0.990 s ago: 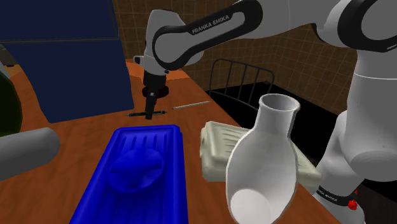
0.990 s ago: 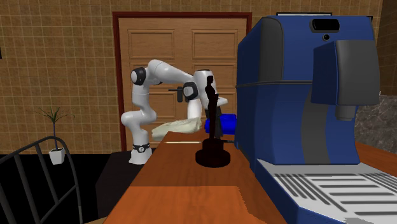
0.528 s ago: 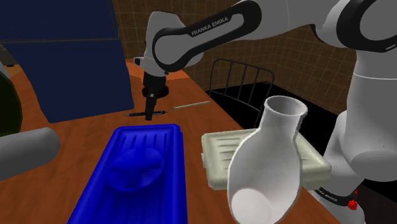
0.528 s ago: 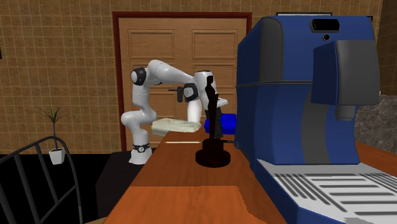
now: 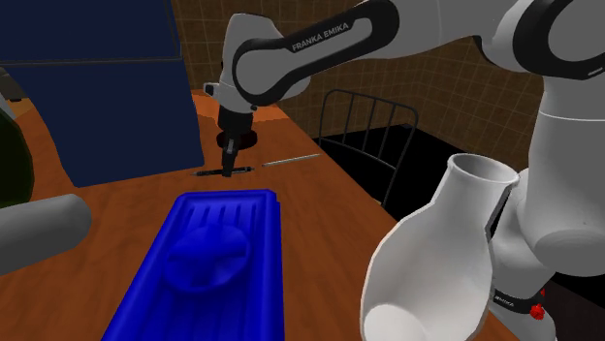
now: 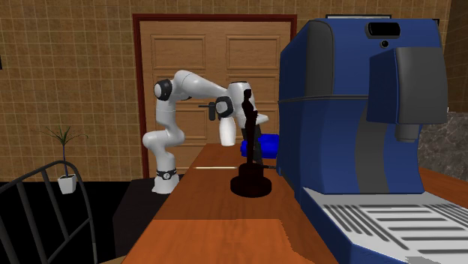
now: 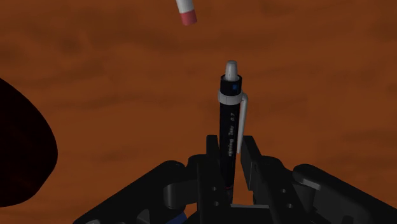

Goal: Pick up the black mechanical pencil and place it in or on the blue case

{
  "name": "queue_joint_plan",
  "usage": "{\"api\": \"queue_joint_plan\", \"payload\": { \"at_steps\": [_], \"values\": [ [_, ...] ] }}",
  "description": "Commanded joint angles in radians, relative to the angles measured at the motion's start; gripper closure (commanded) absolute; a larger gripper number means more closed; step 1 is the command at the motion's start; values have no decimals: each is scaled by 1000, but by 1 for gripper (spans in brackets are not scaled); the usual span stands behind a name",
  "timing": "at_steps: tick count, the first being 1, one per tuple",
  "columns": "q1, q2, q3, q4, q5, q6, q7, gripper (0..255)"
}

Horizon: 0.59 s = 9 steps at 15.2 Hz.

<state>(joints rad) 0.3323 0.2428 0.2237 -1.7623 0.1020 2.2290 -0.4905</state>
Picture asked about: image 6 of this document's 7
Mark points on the plant in white pot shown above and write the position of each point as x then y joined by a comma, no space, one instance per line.
67,182

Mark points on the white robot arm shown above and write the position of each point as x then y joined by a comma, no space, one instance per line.
166,139

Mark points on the brown wooden door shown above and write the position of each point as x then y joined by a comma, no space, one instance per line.
204,51

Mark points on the black robot stand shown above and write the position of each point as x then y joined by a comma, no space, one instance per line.
135,215

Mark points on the black figure statue on base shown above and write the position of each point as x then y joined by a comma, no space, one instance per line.
251,182

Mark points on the black metal chair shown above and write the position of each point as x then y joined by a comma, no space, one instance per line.
47,182

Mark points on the blue coffee machine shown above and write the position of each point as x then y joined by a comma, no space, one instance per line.
329,128

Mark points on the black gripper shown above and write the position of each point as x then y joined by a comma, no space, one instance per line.
259,146

